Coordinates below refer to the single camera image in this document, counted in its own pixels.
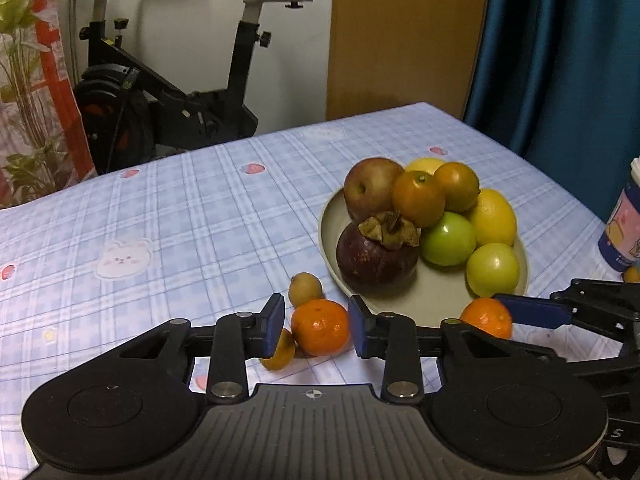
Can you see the bright orange mandarin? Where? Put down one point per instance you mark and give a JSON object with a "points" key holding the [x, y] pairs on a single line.
{"points": [[482, 317], [320, 327]]}

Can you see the dark purple mangosteen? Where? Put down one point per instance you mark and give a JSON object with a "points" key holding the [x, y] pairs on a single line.
{"points": [[375, 265]]}

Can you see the wooden board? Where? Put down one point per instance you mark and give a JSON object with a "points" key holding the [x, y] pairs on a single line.
{"points": [[400, 35]]}

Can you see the lidded pink blue cup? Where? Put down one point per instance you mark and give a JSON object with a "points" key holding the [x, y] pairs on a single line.
{"points": [[620, 230]]}

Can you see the red apple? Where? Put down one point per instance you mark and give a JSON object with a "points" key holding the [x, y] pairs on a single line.
{"points": [[367, 185]]}

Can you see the dark orange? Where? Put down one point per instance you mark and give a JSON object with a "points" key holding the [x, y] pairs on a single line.
{"points": [[417, 200], [457, 185]]}

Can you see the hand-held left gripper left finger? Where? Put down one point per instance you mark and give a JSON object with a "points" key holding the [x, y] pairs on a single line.
{"points": [[274, 325]]}

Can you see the small tan longan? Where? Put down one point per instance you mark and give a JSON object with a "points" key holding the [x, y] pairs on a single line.
{"points": [[305, 290]]}

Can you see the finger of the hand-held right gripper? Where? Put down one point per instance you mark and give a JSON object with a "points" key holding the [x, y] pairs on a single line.
{"points": [[600, 357], [530, 310]]}

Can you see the black exercise bike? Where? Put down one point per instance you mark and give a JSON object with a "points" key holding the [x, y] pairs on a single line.
{"points": [[200, 110]]}

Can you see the blue curtain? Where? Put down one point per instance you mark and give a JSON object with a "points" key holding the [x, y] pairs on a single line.
{"points": [[550, 60]]}

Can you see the yellow-green round fruit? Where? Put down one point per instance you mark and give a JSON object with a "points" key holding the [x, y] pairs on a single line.
{"points": [[492, 269]]}

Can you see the dark green round fruit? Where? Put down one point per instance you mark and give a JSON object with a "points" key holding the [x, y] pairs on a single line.
{"points": [[447, 239]]}

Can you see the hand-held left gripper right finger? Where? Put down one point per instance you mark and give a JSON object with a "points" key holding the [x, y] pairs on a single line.
{"points": [[357, 327]]}

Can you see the small yellow citrus fruit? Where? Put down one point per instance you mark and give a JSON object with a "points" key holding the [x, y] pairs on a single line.
{"points": [[285, 352], [633, 275]]}

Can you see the blue checked tablecloth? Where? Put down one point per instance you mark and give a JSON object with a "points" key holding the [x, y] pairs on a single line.
{"points": [[200, 200]]}

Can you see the cream round plate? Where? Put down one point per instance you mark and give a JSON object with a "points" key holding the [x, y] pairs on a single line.
{"points": [[440, 285]]}

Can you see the yellow lemon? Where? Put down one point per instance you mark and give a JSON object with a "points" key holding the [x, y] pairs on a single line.
{"points": [[495, 220], [425, 166]]}

